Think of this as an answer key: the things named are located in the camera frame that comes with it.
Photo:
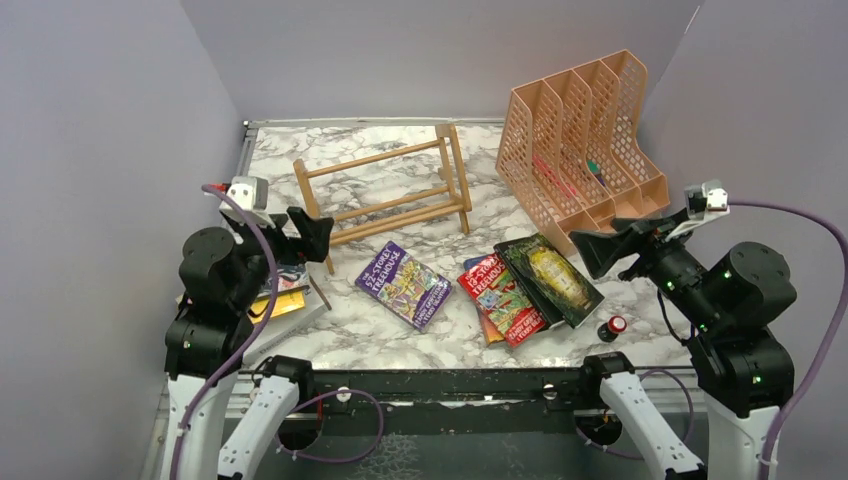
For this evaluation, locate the yellow book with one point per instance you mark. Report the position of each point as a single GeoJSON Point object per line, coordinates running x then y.
{"type": "Point", "coordinates": [285, 303]}

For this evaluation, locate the white furniture book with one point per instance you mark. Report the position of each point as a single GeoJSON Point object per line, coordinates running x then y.
{"type": "Point", "coordinates": [285, 326]}

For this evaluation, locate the wooden book rack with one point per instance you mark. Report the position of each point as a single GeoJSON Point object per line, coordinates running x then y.
{"type": "Point", "coordinates": [391, 189]}

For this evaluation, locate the blue book under red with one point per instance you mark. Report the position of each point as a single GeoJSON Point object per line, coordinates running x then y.
{"type": "Point", "coordinates": [490, 333]}

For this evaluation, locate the orange plastic file organizer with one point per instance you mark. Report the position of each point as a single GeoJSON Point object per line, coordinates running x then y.
{"type": "Point", "coordinates": [588, 112]}

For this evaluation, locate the green alice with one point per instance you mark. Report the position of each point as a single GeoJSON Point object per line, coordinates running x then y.
{"type": "Point", "coordinates": [547, 310]}

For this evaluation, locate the red black small bottle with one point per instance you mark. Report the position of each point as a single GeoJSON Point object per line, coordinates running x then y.
{"type": "Point", "coordinates": [610, 330]}

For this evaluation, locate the black moon and sixpence book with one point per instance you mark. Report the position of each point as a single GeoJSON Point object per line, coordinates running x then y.
{"type": "Point", "coordinates": [555, 277]}

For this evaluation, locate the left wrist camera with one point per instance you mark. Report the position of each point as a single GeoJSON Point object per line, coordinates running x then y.
{"type": "Point", "coordinates": [250, 193]}

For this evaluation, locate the floral little women book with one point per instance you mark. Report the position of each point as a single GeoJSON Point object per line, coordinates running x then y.
{"type": "Point", "coordinates": [288, 278]}

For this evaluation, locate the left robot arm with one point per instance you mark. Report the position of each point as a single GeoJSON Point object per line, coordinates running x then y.
{"type": "Point", "coordinates": [223, 270]}

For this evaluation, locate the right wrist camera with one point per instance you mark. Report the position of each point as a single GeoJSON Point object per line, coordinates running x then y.
{"type": "Point", "coordinates": [704, 203]}

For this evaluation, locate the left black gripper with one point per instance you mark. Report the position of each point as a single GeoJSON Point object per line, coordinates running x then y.
{"type": "Point", "coordinates": [313, 241]}

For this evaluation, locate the black front rail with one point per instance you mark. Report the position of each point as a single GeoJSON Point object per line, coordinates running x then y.
{"type": "Point", "coordinates": [449, 401]}

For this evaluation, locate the red item in organizer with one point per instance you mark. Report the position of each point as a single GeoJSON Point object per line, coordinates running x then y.
{"type": "Point", "coordinates": [551, 178]}

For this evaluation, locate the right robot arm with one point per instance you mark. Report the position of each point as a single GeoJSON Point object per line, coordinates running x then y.
{"type": "Point", "coordinates": [745, 374]}

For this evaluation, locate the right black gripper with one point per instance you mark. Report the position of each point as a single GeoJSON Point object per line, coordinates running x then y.
{"type": "Point", "coordinates": [642, 234]}

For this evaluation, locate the red 13-storey treehouse book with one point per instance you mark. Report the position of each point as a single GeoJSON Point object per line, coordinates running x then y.
{"type": "Point", "coordinates": [496, 294]}

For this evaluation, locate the green marker in organizer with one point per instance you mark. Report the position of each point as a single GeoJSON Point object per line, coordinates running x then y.
{"type": "Point", "coordinates": [595, 170]}

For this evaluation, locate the purple 52-storey treehouse book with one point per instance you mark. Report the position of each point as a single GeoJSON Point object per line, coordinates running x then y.
{"type": "Point", "coordinates": [411, 290]}

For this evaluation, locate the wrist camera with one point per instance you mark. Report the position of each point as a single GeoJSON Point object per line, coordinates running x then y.
{"type": "Point", "coordinates": [250, 193]}
{"type": "Point", "coordinates": [704, 203]}

